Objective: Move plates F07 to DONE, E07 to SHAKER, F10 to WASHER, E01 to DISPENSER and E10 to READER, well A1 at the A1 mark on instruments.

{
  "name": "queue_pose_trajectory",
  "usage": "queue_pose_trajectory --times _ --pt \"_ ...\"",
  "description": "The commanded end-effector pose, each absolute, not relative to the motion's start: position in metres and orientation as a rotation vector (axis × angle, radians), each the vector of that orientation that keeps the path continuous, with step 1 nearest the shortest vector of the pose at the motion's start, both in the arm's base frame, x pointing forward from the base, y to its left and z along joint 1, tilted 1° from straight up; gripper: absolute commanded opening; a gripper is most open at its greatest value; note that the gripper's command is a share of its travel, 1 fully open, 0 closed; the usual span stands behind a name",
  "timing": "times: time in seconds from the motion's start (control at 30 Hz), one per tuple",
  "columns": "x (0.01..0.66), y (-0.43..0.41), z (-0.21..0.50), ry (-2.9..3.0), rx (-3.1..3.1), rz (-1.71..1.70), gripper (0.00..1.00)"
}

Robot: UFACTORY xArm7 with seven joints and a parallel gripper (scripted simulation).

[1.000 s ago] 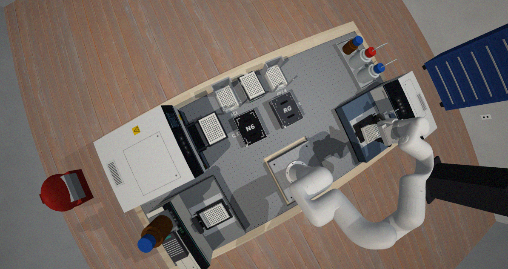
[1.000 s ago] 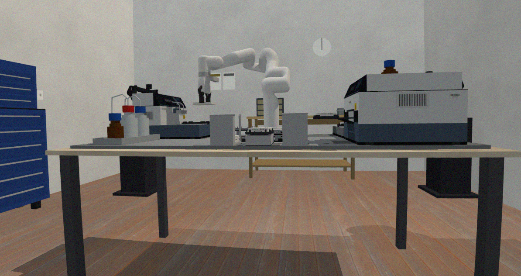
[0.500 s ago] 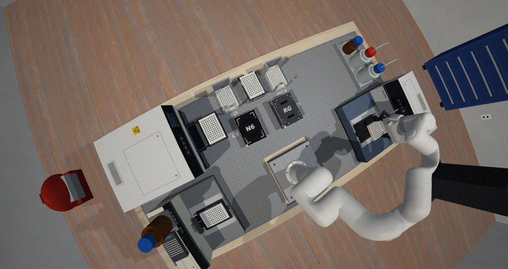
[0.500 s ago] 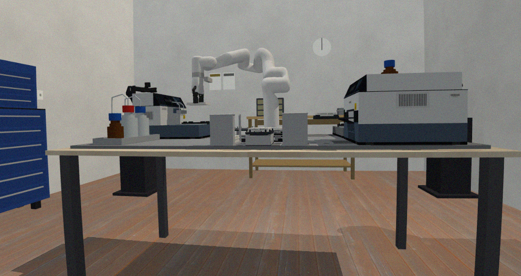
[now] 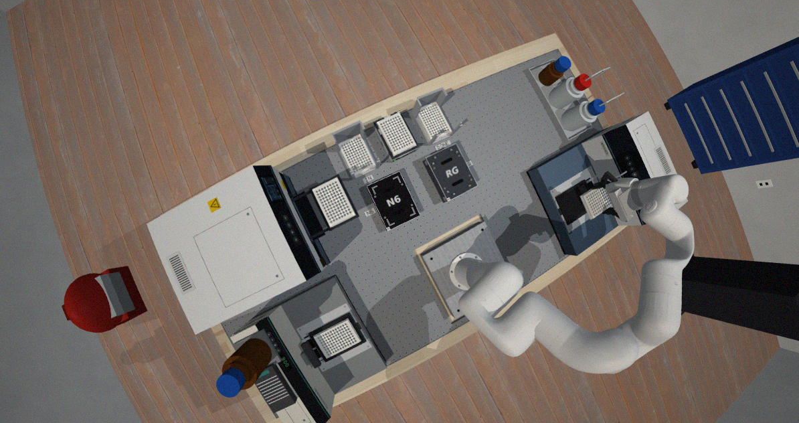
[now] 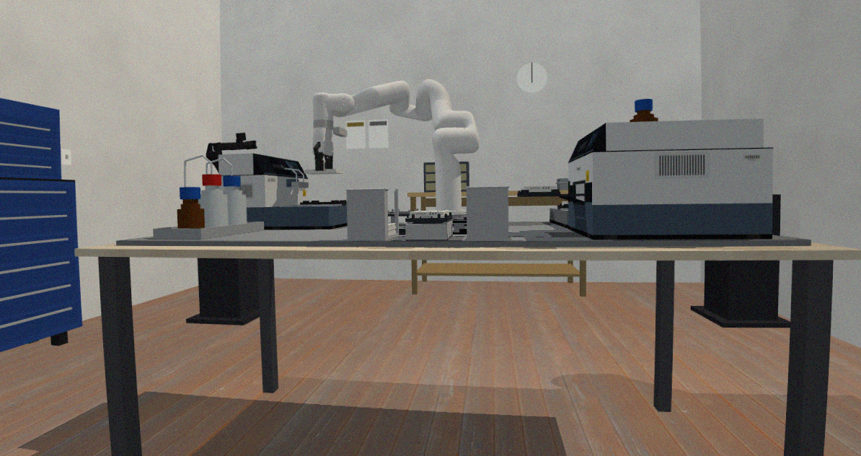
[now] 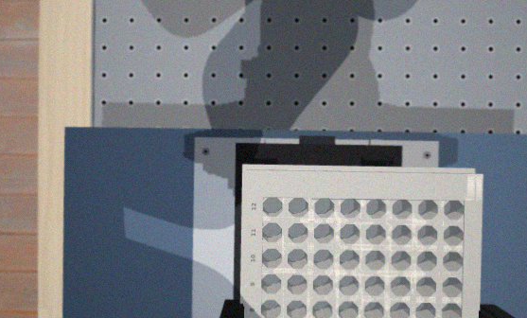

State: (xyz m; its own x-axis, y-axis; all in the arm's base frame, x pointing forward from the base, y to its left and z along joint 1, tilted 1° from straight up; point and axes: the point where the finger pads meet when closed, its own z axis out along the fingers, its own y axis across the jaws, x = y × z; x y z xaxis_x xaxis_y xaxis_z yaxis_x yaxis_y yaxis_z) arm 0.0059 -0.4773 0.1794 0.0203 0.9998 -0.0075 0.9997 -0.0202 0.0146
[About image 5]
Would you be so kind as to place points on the brown bottle body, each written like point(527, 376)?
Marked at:
point(546, 77)

